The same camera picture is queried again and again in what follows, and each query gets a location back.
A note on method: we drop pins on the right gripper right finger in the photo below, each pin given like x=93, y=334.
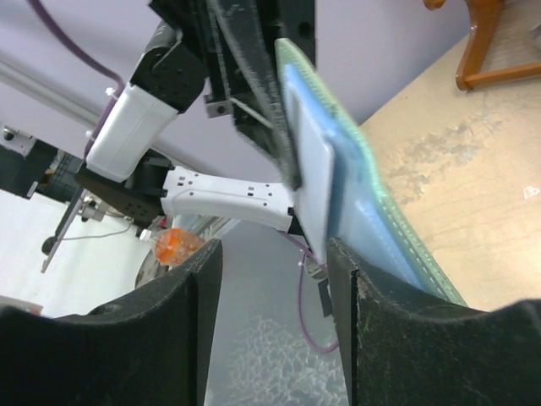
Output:
x=402, y=346

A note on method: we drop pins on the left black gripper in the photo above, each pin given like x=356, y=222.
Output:
x=197, y=53

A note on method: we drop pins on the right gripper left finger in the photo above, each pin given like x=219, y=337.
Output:
x=151, y=346

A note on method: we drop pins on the grey magnetic stripe card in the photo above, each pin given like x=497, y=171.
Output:
x=316, y=160

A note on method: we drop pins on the mint green card holder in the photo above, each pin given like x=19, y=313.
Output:
x=363, y=214

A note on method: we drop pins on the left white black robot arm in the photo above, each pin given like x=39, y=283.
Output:
x=201, y=126

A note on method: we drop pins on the orange plastic connector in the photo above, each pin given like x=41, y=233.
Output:
x=173, y=246

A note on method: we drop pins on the orange wooden rack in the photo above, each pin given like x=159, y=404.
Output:
x=502, y=45

